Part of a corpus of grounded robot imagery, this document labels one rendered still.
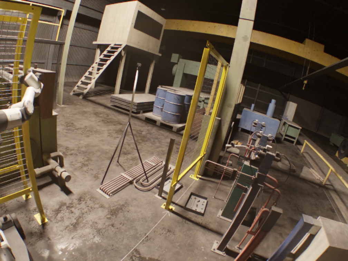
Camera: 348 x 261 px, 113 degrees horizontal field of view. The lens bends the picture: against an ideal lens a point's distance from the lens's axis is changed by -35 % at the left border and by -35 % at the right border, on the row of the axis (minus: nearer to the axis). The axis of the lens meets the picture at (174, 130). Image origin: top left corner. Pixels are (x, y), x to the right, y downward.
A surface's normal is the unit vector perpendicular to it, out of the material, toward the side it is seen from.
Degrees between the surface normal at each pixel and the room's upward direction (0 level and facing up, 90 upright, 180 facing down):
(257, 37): 90
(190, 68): 90
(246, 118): 90
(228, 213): 90
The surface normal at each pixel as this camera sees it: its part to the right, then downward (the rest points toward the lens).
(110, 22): -0.44, 0.18
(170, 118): -0.07, 0.29
